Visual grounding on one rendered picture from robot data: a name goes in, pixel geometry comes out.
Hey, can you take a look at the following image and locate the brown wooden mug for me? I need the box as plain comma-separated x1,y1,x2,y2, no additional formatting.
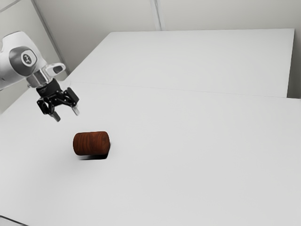
72,131,111,156

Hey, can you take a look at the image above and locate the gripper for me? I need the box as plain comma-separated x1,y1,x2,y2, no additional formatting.
35,79,80,122

